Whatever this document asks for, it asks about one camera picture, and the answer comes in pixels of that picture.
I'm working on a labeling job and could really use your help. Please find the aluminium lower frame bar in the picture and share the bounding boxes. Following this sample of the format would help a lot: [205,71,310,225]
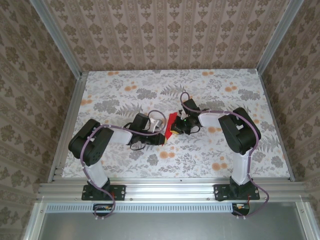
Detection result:
[23,201,48,240]
[294,201,320,240]

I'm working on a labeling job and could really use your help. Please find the red paper sheet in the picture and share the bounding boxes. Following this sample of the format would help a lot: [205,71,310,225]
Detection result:
[161,112,178,147]

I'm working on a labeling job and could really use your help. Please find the aluminium rail beam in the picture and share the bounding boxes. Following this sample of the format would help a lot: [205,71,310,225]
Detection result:
[36,178,309,201]

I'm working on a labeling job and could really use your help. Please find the small black controller board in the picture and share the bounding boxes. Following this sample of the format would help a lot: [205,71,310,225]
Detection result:
[231,203,251,216]
[93,203,114,217]

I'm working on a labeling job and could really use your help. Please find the aluminium side rail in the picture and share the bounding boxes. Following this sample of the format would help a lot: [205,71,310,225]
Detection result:
[47,71,89,183]
[257,71,296,183]

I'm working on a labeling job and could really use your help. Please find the aluminium frame post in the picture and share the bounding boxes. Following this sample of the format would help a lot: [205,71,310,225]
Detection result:
[256,0,310,76]
[31,0,85,78]

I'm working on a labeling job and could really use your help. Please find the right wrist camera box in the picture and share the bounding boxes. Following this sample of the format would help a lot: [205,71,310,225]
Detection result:
[183,98,201,116]

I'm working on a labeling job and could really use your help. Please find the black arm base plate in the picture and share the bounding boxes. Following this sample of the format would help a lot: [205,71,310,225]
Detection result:
[81,184,126,201]
[214,184,261,202]

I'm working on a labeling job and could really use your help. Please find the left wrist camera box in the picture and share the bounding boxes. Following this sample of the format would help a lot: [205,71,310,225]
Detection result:
[131,113,164,133]

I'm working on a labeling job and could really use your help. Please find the grey metal sheet panel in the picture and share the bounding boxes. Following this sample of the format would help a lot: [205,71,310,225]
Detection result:
[37,211,305,240]

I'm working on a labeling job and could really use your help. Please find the floral tablecloth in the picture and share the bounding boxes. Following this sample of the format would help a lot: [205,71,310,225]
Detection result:
[61,69,292,179]

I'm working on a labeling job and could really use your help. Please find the slotted white cable duct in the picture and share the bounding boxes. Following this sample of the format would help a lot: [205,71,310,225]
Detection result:
[46,202,251,213]

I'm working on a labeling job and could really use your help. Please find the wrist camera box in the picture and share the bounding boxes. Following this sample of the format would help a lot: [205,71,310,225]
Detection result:
[131,113,164,133]
[183,98,201,116]

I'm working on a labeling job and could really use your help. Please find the purple cable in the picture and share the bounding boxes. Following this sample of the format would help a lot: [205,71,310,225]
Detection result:
[179,91,271,221]
[81,109,166,221]

